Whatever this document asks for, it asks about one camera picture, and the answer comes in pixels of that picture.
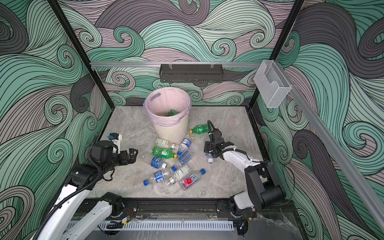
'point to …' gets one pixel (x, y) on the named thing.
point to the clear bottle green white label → (179, 173)
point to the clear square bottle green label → (164, 143)
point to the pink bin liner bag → (167, 106)
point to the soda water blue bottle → (184, 157)
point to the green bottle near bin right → (200, 129)
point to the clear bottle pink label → (191, 179)
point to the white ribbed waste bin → (173, 134)
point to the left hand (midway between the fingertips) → (130, 150)
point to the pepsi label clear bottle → (159, 176)
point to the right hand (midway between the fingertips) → (209, 146)
